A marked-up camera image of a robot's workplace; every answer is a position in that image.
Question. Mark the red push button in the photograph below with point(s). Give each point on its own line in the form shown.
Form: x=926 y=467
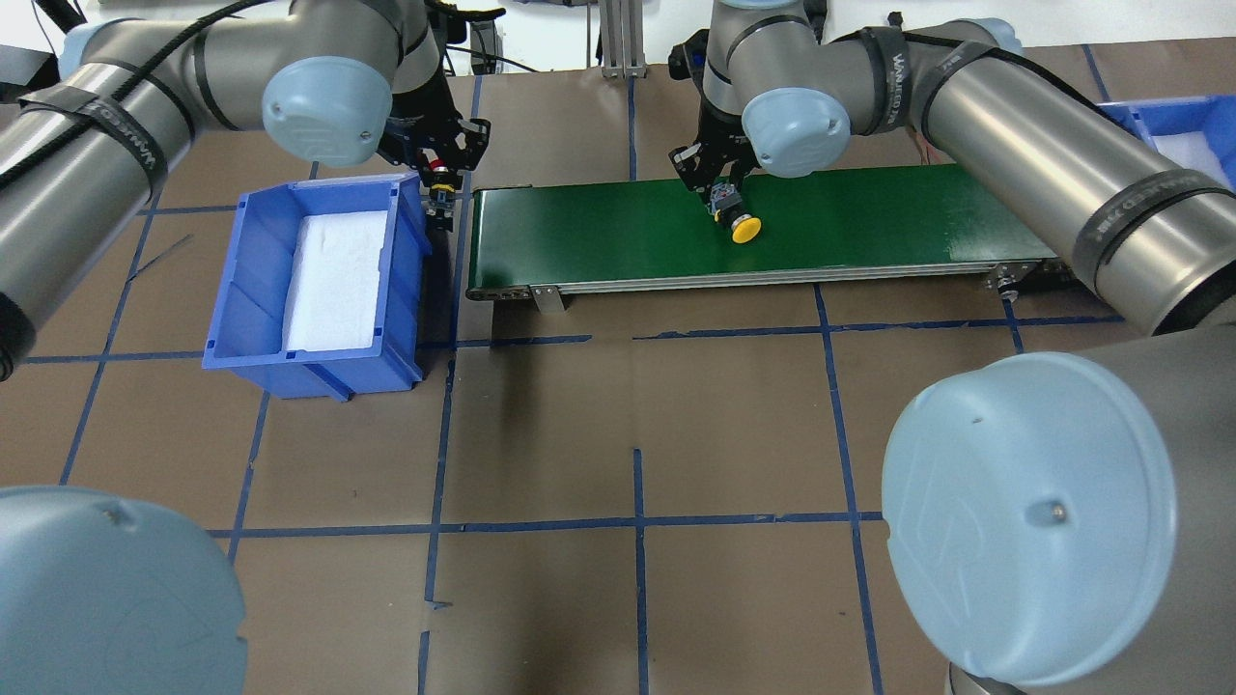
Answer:
x=444 y=185

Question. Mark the yellow push button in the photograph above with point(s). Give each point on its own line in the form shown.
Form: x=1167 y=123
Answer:
x=727 y=206

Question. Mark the blue left bin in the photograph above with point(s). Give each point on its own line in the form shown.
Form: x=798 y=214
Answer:
x=245 y=336

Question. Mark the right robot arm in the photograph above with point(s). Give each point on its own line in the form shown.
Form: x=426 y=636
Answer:
x=1059 y=522

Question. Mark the aluminium frame post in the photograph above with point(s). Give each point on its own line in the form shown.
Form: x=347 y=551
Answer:
x=621 y=40

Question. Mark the blue right bin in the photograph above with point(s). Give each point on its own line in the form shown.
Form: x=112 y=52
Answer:
x=1213 y=114

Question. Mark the white foam pad bin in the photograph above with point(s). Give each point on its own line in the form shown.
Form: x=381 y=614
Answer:
x=1192 y=150
x=332 y=300

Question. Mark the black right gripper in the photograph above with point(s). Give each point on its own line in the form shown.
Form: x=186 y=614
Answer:
x=716 y=154

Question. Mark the blue bin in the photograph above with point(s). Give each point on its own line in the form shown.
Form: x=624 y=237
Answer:
x=1213 y=114
x=245 y=336

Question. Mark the white foam pad right bin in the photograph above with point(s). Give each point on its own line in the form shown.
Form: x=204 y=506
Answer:
x=1192 y=150

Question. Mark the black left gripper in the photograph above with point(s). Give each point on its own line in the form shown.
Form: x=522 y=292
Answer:
x=422 y=119

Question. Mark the green conveyor belt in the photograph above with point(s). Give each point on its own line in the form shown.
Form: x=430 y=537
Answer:
x=891 y=222

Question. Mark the white foam pad left bin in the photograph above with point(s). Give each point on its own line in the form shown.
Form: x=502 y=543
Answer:
x=332 y=300

